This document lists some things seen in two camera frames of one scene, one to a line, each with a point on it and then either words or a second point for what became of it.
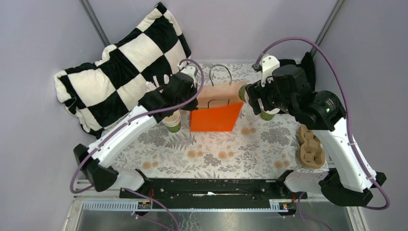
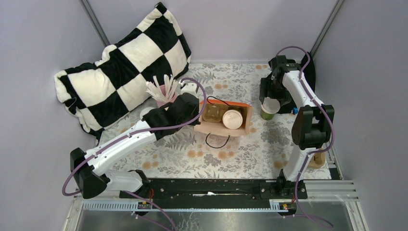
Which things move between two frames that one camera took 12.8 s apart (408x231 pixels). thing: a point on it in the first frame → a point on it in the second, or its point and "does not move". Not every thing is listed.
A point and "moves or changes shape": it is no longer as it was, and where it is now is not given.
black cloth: (307, 66) does not move
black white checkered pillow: (98, 93) does not move
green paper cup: (243, 94) → (234, 118)
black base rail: (209, 190) does not move
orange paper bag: (219, 105) moves or changes shape
